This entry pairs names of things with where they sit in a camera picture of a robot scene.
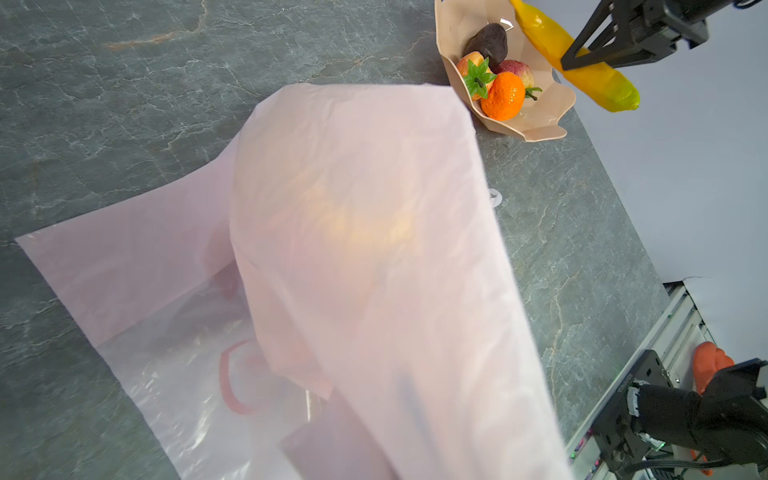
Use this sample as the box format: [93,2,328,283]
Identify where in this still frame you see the yellow green banana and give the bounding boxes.
[509,0,642,114]

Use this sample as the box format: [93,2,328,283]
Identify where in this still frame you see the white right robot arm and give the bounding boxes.
[555,1,767,479]

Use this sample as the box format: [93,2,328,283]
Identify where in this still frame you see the dark brown fruit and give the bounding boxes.
[462,23,508,70]

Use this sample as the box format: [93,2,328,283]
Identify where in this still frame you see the red yellow peach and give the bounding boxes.
[457,51,496,101]

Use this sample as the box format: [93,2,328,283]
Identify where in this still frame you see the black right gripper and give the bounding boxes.
[561,0,710,71]

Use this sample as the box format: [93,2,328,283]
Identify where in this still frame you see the orange fruit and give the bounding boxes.
[480,72,526,122]

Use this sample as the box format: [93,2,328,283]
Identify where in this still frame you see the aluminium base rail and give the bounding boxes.
[567,283,714,479]

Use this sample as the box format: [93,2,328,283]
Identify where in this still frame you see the orange rubber glove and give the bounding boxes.
[692,342,735,395]

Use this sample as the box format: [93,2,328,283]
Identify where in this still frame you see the beige scalloped fruit bowl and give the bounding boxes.
[434,0,576,142]

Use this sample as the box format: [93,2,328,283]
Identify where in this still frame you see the pink plastic bag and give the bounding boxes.
[18,84,571,479]

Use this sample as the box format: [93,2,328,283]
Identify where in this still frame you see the peach with green leaves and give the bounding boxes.
[493,60,542,101]

